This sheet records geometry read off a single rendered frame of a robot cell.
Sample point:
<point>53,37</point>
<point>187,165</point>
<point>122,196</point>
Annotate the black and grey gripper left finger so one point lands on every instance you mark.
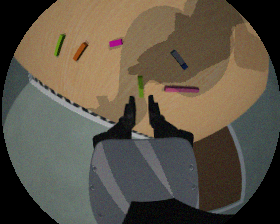
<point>123,127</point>

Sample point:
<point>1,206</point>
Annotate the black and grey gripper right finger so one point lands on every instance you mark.
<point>162,128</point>

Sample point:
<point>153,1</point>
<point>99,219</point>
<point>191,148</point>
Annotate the grey rod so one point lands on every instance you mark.
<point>178,58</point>

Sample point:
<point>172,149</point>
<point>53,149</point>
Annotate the small magenta block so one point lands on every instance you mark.
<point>116,43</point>

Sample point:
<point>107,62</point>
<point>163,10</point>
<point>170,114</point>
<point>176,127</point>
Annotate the pink rod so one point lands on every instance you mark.
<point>181,89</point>

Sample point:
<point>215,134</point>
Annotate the orange rod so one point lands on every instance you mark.
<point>80,51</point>

